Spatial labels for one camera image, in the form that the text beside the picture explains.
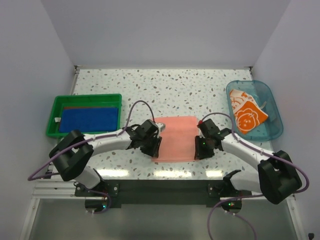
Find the pink panda towel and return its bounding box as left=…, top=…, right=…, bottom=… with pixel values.
left=152, top=116, right=199, bottom=163

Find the blue towel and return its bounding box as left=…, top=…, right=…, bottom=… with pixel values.
left=59, top=107, right=119, bottom=133

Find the brown towel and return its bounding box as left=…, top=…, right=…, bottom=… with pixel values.
left=62, top=106, right=112, bottom=111

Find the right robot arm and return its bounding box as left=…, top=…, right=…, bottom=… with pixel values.
left=194, top=119, right=302, bottom=205

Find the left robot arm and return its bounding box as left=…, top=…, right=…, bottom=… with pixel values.
left=49, top=119, right=166, bottom=197

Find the orange white lion towel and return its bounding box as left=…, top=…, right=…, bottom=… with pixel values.
left=229, top=89, right=269, bottom=134

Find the blue plastic bin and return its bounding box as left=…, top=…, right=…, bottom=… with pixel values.
left=226, top=80, right=284, bottom=142

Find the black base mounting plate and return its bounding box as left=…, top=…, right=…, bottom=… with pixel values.
left=74, top=179, right=252, bottom=208

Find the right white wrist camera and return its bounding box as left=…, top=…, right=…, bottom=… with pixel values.
left=197, top=120, right=203, bottom=127

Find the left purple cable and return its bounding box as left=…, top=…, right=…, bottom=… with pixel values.
left=27, top=100, right=156, bottom=216

